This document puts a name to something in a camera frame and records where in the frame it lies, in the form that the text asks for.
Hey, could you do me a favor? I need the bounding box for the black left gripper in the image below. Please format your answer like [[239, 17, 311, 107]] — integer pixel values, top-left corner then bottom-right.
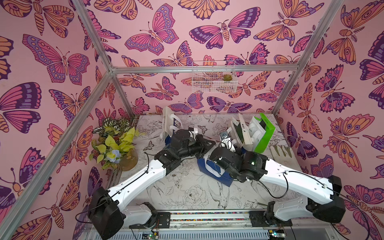
[[177, 135, 215, 161]]

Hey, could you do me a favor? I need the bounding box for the blue white takeout bag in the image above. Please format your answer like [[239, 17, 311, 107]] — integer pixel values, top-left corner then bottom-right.
[[228, 114, 254, 151]]

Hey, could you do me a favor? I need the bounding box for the green white takeout bag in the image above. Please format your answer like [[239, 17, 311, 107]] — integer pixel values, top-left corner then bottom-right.
[[248, 113, 276, 154]]

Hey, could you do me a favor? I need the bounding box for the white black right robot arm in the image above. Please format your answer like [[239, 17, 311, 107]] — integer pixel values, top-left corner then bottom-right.
[[209, 147, 346, 225]]

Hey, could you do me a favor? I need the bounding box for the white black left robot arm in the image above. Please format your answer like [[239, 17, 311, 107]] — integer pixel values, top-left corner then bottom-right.
[[87, 130, 216, 240]]

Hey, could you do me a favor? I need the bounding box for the beige gardening glove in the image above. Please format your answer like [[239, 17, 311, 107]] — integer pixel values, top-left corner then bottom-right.
[[271, 145, 297, 165]]

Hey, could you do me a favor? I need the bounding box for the artificial potted plant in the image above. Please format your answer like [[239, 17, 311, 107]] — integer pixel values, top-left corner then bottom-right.
[[89, 117, 139, 172]]

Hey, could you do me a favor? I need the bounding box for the small succulent in basket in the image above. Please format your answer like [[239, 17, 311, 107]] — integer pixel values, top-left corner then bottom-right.
[[222, 74, 233, 82]]

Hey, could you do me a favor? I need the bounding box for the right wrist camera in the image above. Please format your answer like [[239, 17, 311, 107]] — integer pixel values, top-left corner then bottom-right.
[[219, 131, 236, 153]]

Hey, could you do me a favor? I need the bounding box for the white wire basket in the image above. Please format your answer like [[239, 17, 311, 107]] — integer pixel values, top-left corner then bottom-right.
[[191, 65, 238, 94]]

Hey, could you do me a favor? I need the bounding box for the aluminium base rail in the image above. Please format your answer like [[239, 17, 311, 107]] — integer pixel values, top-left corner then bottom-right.
[[111, 209, 343, 240]]

